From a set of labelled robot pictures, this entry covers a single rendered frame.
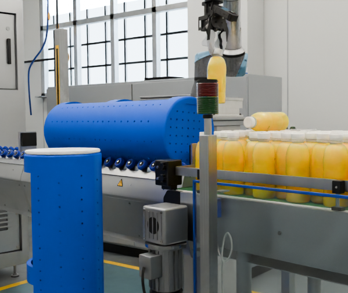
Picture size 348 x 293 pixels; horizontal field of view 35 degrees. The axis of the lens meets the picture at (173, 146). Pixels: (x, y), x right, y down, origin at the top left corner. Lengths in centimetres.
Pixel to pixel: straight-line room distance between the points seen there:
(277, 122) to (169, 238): 56
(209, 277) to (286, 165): 39
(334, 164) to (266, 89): 259
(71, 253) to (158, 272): 35
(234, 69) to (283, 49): 248
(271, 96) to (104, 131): 205
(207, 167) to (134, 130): 67
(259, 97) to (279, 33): 132
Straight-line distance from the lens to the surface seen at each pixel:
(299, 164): 165
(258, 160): 172
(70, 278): 206
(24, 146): 319
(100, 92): 479
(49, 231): 203
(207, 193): 162
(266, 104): 414
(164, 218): 180
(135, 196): 224
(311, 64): 509
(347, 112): 494
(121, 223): 241
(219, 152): 187
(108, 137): 236
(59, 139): 268
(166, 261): 185
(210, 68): 209
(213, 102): 160
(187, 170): 191
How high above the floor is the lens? 115
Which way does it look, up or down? 3 degrees down
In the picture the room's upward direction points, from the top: 1 degrees counter-clockwise
